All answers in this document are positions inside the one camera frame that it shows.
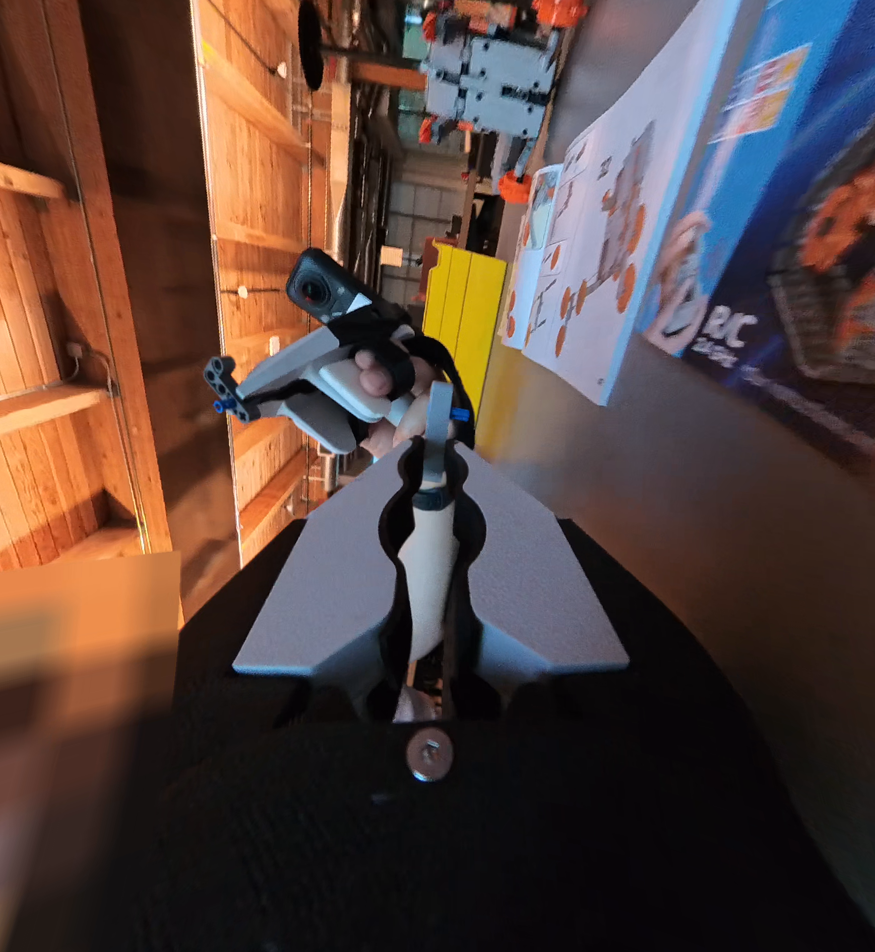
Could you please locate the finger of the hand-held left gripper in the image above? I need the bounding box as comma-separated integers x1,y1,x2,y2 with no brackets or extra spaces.
237,326,351,408
276,385,369,456

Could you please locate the grey desk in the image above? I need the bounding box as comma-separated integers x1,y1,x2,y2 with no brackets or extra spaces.
475,0,875,952

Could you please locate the person's left hand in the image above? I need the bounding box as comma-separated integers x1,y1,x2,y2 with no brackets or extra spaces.
354,348,435,455

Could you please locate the robot kit box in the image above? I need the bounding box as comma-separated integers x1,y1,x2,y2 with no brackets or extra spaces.
634,0,875,477

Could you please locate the open white instruction booklet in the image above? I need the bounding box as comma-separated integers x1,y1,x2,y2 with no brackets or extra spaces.
499,0,769,406

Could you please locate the grey toy robot model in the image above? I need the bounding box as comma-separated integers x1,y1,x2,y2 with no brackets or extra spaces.
404,0,589,205

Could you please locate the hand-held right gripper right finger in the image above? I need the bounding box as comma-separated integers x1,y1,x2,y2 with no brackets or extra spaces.
445,437,630,718

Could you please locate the grey building beam with pin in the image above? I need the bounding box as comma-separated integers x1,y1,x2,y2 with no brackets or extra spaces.
421,383,474,495

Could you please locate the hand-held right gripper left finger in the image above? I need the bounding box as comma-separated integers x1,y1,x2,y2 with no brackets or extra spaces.
231,439,418,721

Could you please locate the black building beam with pin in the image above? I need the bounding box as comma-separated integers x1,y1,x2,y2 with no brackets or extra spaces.
204,356,261,425

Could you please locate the yellow plastic bin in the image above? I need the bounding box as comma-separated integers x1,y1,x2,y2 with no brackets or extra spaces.
421,238,509,449

